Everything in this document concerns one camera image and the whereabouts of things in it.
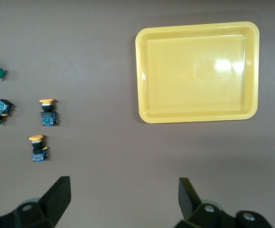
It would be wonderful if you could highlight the yellow mushroom push button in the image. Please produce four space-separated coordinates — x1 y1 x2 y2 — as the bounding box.
39 98 58 126
29 134 49 162

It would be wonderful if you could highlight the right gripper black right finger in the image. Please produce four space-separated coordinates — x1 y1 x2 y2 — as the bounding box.
175 177 238 228

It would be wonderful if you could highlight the yellow plastic tray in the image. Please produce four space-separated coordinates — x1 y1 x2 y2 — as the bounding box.
135 21 260 124

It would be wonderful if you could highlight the brown table cover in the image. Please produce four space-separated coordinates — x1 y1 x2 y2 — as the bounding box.
0 0 275 228

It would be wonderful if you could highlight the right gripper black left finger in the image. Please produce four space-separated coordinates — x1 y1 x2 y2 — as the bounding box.
0 176 71 228

